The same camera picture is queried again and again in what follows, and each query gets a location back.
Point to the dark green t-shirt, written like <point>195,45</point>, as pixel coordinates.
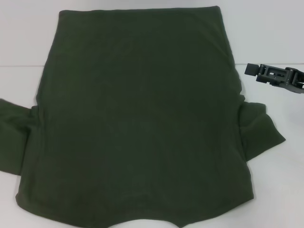
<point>142,107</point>

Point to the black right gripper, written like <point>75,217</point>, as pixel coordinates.
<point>298,82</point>

